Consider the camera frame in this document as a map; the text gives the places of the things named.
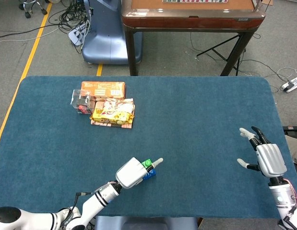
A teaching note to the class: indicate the green toy block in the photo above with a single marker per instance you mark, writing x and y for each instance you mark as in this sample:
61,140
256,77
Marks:
146,163

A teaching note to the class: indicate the brown mahjong table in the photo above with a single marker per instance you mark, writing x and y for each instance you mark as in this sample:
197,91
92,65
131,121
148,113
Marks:
191,21

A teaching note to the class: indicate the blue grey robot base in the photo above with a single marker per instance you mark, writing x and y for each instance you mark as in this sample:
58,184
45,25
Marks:
143,224

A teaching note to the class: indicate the white power strip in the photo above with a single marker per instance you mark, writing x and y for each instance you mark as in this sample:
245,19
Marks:
291,85
75,36

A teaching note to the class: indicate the yellow biscuit packet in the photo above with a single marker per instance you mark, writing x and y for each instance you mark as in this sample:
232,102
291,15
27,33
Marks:
114,111

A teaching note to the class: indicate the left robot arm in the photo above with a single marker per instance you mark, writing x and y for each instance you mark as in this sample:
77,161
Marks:
95,203

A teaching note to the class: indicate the orange snack box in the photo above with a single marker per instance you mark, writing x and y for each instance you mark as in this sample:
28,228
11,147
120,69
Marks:
102,88

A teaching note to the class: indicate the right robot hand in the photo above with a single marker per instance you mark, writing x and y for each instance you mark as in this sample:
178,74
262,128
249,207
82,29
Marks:
270,159

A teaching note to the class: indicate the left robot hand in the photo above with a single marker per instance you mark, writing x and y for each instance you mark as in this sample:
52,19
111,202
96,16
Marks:
130,173

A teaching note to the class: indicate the blue felt table cover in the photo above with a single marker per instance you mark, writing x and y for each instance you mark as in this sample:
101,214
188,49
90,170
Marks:
186,107

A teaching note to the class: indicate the clear plastic box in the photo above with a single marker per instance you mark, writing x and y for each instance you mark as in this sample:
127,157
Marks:
79,101

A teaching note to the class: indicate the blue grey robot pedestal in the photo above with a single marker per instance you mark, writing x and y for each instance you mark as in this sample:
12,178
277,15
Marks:
107,40

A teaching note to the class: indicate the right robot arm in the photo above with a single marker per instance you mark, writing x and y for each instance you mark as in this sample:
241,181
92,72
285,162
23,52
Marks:
282,201

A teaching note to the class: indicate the flat pink snack packet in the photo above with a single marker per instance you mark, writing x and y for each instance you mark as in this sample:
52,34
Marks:
125,126

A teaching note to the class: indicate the office chair wheel base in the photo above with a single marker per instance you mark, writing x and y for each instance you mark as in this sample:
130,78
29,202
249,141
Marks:
30,7

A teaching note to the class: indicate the blue toy block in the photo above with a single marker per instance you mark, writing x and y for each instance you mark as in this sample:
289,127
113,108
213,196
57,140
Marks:
151,175

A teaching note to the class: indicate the brown cloth bag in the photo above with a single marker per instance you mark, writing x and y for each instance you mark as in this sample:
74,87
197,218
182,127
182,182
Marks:
294,146

